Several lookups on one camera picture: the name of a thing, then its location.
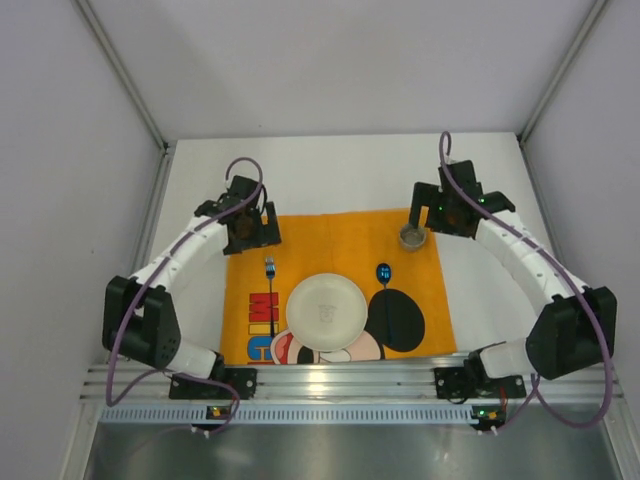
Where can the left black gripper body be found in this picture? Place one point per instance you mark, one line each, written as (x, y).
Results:
(267, 236)

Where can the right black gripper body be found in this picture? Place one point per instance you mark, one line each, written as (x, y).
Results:
(422, 198)

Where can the small grey metal cup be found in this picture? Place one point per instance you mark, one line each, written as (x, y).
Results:
(412, 239)

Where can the cream round plate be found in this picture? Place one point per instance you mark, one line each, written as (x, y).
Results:
(326, 312)

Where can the orange cartoon mouse placemat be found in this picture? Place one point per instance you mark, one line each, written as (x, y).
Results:
(350, 245)

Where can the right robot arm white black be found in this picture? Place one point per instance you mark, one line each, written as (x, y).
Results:
(575, 324)

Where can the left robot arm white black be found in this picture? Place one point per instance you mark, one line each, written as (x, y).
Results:
(140, 320)

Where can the left aluminium frame post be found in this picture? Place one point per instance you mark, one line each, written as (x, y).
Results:
(121, 72)

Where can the aluminium frame post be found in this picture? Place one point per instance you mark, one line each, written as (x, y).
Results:
(121, 72)
(561, 71)

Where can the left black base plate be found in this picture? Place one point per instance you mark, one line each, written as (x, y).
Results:
(242, 379)

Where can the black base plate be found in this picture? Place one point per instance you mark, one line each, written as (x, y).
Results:
(242, 379)
(455, 385)

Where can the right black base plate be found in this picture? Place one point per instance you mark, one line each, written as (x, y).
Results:
(455, 385)

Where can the aluminium mounting rail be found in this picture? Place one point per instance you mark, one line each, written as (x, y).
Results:
(390, 380)

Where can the perforated grey cable duct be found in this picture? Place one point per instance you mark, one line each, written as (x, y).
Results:
(292, 414)

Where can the right aluminium frame post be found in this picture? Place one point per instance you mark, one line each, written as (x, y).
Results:
(561, 71)

